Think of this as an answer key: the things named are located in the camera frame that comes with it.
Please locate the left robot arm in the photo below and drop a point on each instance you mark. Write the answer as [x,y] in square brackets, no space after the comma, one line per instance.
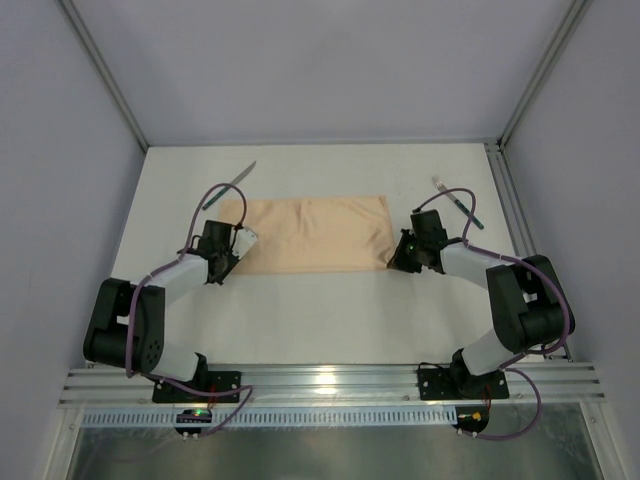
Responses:
[127,325]

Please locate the green handled fork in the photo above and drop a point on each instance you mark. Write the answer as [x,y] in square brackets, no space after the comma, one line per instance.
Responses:
[441,187]

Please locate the aluminium post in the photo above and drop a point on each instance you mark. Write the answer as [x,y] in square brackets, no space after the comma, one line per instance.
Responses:
[559,40]
[80,29]

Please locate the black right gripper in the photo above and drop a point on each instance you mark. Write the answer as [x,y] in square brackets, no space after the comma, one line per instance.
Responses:
[401,255]

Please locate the right controller board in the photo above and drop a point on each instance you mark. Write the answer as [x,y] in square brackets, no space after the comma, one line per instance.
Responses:
[471,421]

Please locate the left controller board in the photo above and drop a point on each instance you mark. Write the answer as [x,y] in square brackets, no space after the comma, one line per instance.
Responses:
[193,424]

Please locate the controller board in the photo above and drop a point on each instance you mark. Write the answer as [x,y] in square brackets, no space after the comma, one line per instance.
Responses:
[193,424]
[471,421]

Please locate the slotted cable duct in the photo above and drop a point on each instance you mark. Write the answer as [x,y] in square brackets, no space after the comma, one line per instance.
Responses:
[268,417]

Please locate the green handled knife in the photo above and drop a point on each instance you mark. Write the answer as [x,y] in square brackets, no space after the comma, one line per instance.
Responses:
[234,182]

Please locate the beige cloth napkin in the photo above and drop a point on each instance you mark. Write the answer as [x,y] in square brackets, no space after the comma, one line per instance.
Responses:
[318,235]

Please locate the aluminium frame rail right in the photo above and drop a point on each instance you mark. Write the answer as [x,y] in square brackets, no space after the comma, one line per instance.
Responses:
[517,224]

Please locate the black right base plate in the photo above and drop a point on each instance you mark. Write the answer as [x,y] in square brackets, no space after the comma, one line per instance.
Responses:
[441,384]

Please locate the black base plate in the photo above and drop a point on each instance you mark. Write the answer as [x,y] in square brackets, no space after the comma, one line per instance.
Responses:
[190,392]
[441,384]

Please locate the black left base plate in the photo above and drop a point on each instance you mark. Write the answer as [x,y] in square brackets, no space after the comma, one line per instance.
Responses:
[190,392]

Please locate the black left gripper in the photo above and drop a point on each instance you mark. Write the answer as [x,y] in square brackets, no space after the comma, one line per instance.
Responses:
[222,267]

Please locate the right rear aluminium post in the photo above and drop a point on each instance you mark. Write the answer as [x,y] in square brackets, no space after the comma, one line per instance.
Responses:
[559,40]

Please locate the front aluminium rail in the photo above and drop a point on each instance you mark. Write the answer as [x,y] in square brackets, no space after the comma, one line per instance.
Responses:
[324,385]

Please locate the left rear aluminium post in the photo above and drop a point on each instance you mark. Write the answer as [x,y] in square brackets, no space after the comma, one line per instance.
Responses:
[80,29]

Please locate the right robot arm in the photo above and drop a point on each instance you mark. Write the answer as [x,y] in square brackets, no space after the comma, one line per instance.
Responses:
[528,308]

